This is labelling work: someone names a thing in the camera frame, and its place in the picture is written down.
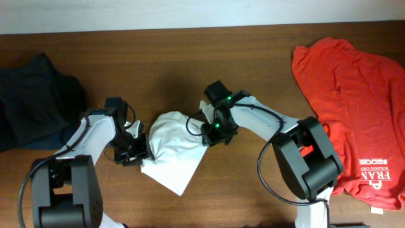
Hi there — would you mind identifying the white printed t-shirt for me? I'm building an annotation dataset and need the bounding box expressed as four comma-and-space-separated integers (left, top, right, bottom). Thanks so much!
140, 111, 208, 196

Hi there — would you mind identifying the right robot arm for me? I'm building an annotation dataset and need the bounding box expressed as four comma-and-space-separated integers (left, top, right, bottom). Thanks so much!
201, 80, 344, 227

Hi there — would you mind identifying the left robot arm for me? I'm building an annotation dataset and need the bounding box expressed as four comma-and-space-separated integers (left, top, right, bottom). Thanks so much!
24, 97, 154, 228

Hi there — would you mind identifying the dark folded clothes pile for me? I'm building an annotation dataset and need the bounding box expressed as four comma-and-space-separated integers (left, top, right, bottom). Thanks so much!
1, 54, 87, 151

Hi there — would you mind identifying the red t-shirt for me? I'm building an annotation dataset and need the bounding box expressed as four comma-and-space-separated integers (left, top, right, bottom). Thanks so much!
291, 38, 404, 210

